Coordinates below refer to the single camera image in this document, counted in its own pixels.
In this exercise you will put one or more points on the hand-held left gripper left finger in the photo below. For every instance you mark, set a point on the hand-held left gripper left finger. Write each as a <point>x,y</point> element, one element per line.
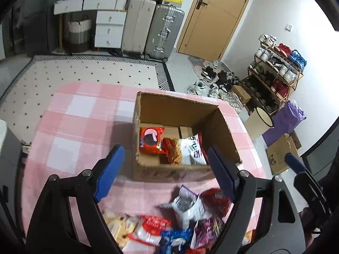
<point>110,172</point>

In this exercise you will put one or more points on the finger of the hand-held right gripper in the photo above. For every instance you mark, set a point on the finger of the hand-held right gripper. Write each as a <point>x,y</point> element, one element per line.
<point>294,162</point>

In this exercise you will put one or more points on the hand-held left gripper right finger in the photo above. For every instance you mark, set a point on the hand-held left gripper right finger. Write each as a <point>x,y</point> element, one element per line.
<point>221,172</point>

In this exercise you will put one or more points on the red cone crisp packet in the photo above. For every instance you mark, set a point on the red cone crisp packet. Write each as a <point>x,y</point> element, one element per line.
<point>215,198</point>

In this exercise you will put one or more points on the white purple snack packet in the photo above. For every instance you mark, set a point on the white purple snack packet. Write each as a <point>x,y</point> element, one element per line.
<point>185,206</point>

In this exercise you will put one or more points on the brown cardboard box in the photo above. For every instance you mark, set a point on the brown cardboard box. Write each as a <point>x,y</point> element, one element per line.
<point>174,111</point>

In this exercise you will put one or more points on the blue snack packet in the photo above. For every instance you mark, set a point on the blue snack packet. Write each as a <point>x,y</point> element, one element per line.
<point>174,240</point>

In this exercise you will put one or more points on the printed cardboard box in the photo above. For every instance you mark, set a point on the printed cardboard box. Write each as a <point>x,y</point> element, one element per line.
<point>278,156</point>

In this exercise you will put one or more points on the white black-print snack packet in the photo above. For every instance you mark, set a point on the white black-print snack packet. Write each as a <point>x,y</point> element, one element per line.
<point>190,148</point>

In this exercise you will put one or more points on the purple bag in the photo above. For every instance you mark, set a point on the purple bag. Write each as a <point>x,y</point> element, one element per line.
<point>283,121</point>

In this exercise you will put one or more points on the red cookie packet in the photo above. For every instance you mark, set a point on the red cookie packet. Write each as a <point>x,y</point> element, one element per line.
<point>151,140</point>

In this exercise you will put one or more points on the red orange snack packet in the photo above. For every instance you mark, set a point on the red orange snack packet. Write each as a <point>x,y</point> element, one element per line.
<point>172,150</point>

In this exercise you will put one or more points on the white bin with black rim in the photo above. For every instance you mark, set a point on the white bin with black rim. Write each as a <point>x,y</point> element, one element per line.
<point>255,124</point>

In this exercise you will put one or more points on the yellow snack packet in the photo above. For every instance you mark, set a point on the yellow snack packet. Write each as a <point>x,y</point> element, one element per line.
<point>116,227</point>

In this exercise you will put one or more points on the pink checkered tablecloth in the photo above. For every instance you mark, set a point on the pink checkered tablecloth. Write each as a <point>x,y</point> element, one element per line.
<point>79,124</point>

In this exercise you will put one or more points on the purple pink snack packet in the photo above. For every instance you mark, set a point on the purple pink snack packet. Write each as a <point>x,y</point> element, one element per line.
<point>206,230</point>

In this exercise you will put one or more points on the red white snack packet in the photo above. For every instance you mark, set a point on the red white snack packet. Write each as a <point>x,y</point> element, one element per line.
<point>151,230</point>

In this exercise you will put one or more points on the small brown box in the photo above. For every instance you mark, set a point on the small brown box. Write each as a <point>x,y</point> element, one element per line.
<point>241,92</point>

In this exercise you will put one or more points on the wooden shoe rack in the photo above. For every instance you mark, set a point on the wooden shoe rack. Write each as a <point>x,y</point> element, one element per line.
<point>264,84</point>

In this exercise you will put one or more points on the pile of assorted shoes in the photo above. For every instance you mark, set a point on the pile of assorted shoes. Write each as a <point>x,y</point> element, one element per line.
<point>222,79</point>

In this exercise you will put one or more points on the dotted white rug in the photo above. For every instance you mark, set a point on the dotted white rug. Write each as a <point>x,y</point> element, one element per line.
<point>79,71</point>

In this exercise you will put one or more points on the grey door mat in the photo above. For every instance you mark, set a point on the grey door mat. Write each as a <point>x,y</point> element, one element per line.
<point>197,64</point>

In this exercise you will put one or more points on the woven laundry basket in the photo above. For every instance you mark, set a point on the woven laundry basket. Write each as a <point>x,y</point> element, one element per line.
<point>78,35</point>

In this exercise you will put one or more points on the white desk with drawers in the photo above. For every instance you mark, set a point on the white desk with drawers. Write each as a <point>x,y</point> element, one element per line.
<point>110,29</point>

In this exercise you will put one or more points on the beige suitcase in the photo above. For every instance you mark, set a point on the beige suitcase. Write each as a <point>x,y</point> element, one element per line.
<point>137,26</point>

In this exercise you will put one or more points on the silver suitcase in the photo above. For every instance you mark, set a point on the silver suitcase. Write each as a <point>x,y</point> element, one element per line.
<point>164,29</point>

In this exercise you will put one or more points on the wooden door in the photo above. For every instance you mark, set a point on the wooden door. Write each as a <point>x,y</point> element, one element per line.
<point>212,18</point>

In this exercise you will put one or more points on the dark grey fridge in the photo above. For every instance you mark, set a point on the dark grey fridge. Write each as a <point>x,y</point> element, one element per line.
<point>37,31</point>

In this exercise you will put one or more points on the yellow black box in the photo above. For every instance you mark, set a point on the yellow black box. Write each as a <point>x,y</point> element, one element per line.
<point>170,0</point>

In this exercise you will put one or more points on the white light switch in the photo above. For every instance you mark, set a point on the white light switch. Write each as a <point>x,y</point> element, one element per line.
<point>288,27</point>

